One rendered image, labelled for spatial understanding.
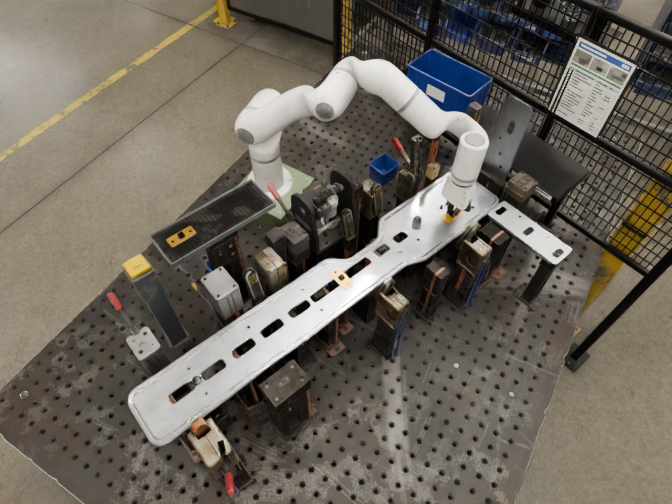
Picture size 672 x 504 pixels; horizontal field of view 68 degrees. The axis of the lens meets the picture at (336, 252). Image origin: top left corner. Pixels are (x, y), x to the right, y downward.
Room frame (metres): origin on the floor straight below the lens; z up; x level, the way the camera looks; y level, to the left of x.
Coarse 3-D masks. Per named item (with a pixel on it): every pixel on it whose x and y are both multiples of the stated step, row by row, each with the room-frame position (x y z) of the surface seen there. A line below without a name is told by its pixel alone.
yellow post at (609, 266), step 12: (660, 192) 1.18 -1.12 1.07; (636, 204) 1.21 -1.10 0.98; (648, 204) 1.18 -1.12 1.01; (636, 216) 1.19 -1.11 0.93; (648, 216) 1.17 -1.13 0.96; (624, 228) 1.20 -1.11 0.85; (648, 228) 1.15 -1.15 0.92; (624, 240) 1.18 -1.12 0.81; (636, 240) 1.15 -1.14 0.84; (624, 252) 1.16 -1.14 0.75; (600, 264) 1.19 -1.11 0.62; (612, 264) 1.16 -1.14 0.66; (624, 264) 1.20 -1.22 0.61; (600, 276) 1.17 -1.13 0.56; (612, 276) 1.14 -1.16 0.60; (600, 288) 1.14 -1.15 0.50; (588, 300) 1.15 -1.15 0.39
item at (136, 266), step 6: (132, 258) 0.82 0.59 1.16; (138, 258) 0.82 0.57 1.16; (144, 258) 0.82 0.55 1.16; (126, 264) 0.79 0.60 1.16; (132, 264) 0.79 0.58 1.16; (138, 264) 0.79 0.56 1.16; (144, 264) 0.79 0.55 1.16; (126, 270) 0.77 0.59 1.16; (132, 270) 0.77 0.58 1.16; (138, 270) 0.77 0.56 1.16; (144, 270) 0.78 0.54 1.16; (132, 276) 0.75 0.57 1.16
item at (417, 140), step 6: (414, 138) 1.28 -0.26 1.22; (420, 138) 1.29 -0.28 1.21; (414, 144) 1.27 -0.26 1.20; (420, 144) 1.25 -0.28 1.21; (426, 144) 1.26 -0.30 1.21; (414, 150) 1.26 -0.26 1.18; (420, 150) 1.28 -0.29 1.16; (414, 156) 1.26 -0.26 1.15; (420, 156) 1.28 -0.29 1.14; (414, 162) 1.26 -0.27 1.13; (420, 162) 1.27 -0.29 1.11; (414, 168) 1.25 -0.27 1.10; (420, 168) 1.27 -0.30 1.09; (414, 174) 1.25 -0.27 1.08; (420, 174) 1.27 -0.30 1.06; (414, 180) 1.25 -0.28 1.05
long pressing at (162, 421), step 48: (432, 192) 1.24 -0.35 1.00; (480, 192) 1.24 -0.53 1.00; (384, 240) 1.01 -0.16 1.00; (432, 240) 1.02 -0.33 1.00; (288, 288) 0.82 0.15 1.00; (336, 288) 0.82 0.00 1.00; (240, 336) 0.65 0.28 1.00; (288, 336) 0.65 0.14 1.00; (144, 384) 0.50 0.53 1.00; (192, 384) 0.50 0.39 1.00; (240, 384) 0.51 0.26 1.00; (144, 432) 0.37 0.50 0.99
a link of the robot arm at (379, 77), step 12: (348, 60) 1.35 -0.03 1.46; (372, 60) 1.25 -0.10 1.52; (384, 60) 1.25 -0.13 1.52; (348, 72) 1.31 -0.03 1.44; (360, 72) 1.24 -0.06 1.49; (372, 72) 1.21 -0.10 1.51; (384, 72) 1.21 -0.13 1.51; (396, 72) 1.22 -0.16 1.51; (360, 84) 1.23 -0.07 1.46; (372, 84) 1.20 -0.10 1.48; (384, 84) 1.19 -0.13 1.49; (396, 84) 1.19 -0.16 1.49; (408, 84) 1.20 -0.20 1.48; (384, 96) 1.18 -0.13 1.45; (396, 96) 1.17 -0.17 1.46; (408, 96) 1.17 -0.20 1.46; (396, 108) 1.17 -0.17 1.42
